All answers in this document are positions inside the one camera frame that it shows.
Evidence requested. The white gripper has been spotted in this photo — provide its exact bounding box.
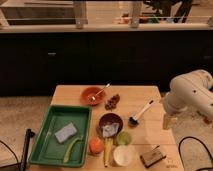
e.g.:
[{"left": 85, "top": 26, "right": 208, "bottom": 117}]
[{"left": 161, "top": 95, "right": 181, "bottom": 130}]

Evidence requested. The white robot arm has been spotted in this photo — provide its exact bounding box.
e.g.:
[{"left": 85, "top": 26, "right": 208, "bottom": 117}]
[{"left": 161, "top": 69, "right": 213, "bottom": 130}]

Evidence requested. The brown wooden block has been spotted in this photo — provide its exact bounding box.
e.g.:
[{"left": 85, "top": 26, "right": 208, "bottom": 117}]
[{"left": 140, "top": 145, "right": 166, "bottom": 168}]

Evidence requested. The green lime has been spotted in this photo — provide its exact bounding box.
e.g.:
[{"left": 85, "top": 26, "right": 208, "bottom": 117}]
[{"left": 116, "top": 131, "right": 132, "bottom": 145}]

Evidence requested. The white round cup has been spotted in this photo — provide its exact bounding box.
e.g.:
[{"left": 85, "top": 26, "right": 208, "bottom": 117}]
[{"left": 113, "top": 145, "right": 133, "bottom": 167}]

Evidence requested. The crumpled grey wrapper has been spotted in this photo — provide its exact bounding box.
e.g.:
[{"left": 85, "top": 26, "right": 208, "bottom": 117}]
[{"left": 102, "top": 123, "right": 119, "bottom": 138}]

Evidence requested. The dark maroon bowl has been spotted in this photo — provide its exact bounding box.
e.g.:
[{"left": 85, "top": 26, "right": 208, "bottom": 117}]
[{"left": 98, "top": 113, "right": 123, "bottom": 138}]

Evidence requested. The yellow banana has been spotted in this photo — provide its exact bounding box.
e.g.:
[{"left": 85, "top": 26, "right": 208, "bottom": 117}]
[{"left": 104, "top": 138, "right": 113, "bottom": 167}]

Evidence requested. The orange fruit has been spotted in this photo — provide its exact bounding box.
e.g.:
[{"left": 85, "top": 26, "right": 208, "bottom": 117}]
[{"left": 89, "top": 137, "right": 104, "bottom": 154}]

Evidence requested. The metal spoon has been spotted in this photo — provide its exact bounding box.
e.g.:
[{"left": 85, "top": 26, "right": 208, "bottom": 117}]
[{"left": 90, "top": 83, "right": 110, "bottom": 101}]

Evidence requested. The orange plastic bowl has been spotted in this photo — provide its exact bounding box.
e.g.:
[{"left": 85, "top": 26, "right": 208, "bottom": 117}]
[{"left": 80, "top": 86, "right": 106, "bottom": 106}]

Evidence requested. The blue grey sponge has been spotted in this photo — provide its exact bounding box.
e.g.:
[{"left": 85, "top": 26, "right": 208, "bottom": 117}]
[{"left": 55, "top": 123, "right": 77, "bottom": 143}]

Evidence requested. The green plastic tray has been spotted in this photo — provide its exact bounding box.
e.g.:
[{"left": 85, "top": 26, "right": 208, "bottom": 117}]
[{"left": 29, "top": 105, "right": 91, "bottom": 168}]

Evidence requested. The black stand left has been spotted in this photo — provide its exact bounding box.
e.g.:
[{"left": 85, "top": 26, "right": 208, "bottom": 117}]
[{"left": 20, "top": 129, "right": 35, "bottom": 171}]

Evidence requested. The long dark counter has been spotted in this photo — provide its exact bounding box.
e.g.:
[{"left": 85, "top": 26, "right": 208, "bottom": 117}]
[{"left": 0, "top": 24, "right": 213, "bottom": 96}]

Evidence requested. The black cable right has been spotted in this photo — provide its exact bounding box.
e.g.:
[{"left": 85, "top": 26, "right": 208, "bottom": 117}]
[{"left": 178, "top": 136, "right": 213, "bottom": 171}]

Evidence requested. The black cable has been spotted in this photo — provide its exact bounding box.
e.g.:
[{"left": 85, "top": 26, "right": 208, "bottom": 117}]
[
  {"left": 0, "top": 139, "right": 22, "bottom": 169},
  {"left": 178, "top": 136, "right": 213, "bottom": 171}
]

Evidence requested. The black cable left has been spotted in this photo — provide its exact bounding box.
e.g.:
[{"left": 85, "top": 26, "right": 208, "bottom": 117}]
[{"left": 0, "top": 139, "right": 22, "bottom": 169}]

